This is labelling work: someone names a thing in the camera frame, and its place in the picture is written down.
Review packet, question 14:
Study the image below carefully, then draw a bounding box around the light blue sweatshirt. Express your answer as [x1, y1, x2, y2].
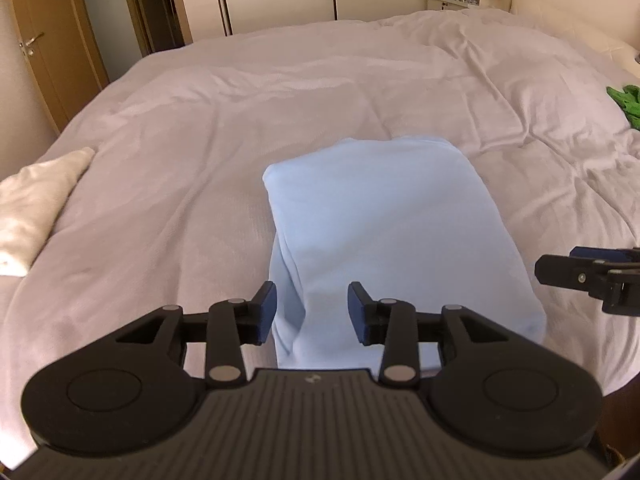
[263, 136, 547, 370]

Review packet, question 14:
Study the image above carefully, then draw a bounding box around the cream padded headboard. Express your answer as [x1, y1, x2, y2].
[510, 0, 639, 77]

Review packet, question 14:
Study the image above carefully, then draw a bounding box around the cream folded cloth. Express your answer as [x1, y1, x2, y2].
[1, 148, 96, 278]

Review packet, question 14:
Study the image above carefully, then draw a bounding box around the green knit garment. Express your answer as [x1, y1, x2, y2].
[606, 84, 640, 130]

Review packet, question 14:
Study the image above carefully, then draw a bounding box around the wooden door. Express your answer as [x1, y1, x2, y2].
[0, 0, 194, 137]

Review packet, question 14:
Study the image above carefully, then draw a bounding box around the grey bed cover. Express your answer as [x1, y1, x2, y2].
[1, 10, 639, 467]

